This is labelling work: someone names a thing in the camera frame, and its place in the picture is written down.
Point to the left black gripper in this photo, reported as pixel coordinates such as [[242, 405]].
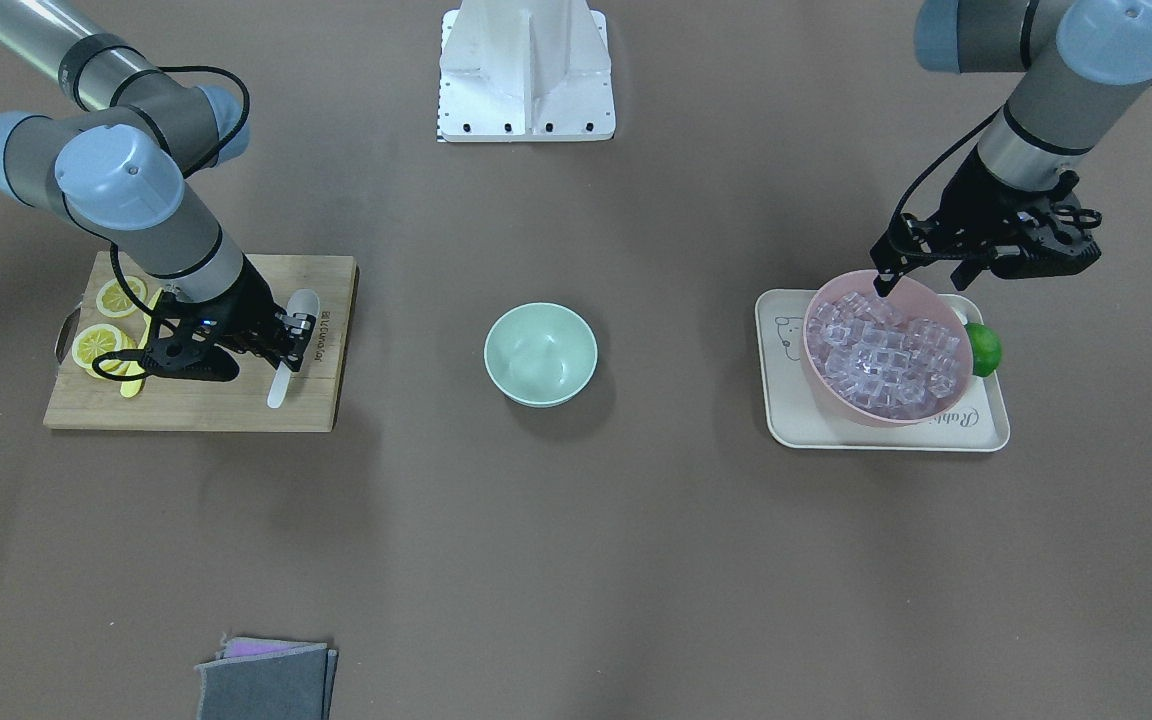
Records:
[[976, 203]]

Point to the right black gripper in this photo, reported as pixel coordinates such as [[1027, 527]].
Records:
[[248, 297]]

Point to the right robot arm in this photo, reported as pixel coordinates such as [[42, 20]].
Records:
[[120, 171]]

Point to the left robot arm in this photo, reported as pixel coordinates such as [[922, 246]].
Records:
[[1082, 65]]

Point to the pink bowl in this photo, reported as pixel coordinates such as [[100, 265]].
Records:
[[909, 296]]

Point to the clear ice cubes pile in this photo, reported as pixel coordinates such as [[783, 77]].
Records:
[[883, 360]]

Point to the mint green bowl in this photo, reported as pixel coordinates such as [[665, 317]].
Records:
[[540, 354]]

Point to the bamboo cutting board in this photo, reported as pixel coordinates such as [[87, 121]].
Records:
[[81, 402]]

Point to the green lime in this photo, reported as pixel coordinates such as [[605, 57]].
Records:
[[987, 350]]

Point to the yellow plastic knife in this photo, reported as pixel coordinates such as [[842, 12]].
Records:
[[132, 388]]

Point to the beige rabbit tray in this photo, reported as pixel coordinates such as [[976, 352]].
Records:
[[977, 424]]

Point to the single lemon slice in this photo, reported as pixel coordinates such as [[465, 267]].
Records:
[[121, 297]]

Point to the stacked lemon slices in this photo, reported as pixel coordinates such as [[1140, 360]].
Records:
[[95, 341]]

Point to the purple cloth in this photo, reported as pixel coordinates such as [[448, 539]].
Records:
[[242, 646]]

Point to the grey folded cloth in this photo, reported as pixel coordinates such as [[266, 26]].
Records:
[[297, 684]]

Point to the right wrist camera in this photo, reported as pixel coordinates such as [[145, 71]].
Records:
[[186, 360]]

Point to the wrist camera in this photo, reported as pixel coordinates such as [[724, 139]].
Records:
[[1046, 239], [186, 360]]

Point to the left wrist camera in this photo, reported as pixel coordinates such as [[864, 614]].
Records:
[[1046, 239]]

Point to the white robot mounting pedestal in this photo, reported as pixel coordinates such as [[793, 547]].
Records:
[[525, 71]]

